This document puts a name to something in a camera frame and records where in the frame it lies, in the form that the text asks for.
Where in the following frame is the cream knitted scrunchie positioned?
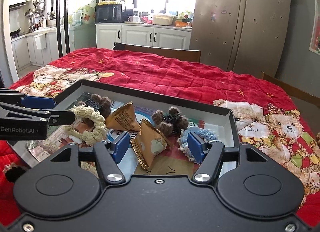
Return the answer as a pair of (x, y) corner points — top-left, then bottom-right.
(65, 105), (108, 146)

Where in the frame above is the light blue knitted scrunchie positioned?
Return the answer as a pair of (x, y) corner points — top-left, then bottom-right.
(177, 127), (218, 164)

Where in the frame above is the gold triangular snack packet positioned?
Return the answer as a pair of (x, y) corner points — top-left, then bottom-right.
(131, 119), (170, 170)
(105, 101), (140, 132)

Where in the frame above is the brown furry hair claw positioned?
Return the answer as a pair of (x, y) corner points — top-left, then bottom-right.
(151, 107), (189, 137)
(76, 94), (112, 119)

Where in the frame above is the black knitted scrunchie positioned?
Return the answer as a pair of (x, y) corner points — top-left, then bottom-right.
(3, 163), (28, 183)

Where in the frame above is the black shallow box tray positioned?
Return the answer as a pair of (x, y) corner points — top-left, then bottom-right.
(7, 79), (241, 180)

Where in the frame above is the printed paper in tray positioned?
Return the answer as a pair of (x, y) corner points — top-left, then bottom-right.
(27, 94), (216, 178)

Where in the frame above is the red quilted bedspread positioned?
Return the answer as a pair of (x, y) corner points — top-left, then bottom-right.
(12, 48), (319, 226)

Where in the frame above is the brown wooden chair back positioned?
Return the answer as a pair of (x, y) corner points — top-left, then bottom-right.
(113, 42), (201, 63)
(261, 72), (320, 107)

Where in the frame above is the black microwave oven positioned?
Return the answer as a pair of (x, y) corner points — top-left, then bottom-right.
(95, 4), (122, 23)

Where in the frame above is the white kitchen cabinet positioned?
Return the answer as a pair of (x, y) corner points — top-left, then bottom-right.
(95, 23), (191, 50)

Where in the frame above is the stainless steel refrigerator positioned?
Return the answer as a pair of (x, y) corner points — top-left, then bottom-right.
(190, 0), (291, 77)

